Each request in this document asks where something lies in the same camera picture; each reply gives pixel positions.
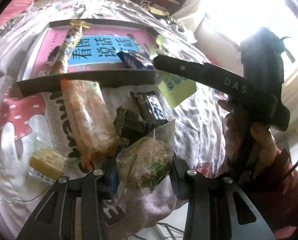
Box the white plastic bag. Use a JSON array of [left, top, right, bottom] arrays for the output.
[[160, 18, 197, 44]]

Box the yellow-green snack packet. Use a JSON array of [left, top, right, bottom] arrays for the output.
[[150, 34, 197, 108]]

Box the orange long biscuit pack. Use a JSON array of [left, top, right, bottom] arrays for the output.
[[60, 78, 120, 171]]

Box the dark green snack packet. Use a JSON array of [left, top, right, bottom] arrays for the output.
[[113, 107, 151, 146]]

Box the pink blanket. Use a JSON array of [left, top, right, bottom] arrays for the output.
[[0, 0, 35, 27]]

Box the small yellow cracker pack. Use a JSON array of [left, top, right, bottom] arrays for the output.
[[29, 146, 67, 180]]

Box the long yellow wafer snack pack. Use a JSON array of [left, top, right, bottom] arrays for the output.
[[50, 19, 92, 75]]

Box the clear bag green label snack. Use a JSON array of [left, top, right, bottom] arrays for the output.
[[117, 120, 175, 192]]

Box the right hand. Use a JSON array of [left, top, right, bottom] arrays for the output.
[[218, 100, 277, 178]]

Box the pink and blue book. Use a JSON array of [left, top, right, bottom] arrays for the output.
[[27, 25, 154, 79]]

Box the blue Oreo cookie pack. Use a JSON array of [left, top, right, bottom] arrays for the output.
[[116, 50, 154, 70]]

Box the Snickers chocolate bar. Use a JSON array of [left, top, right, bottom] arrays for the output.
[[130, 91, 168, 126]]

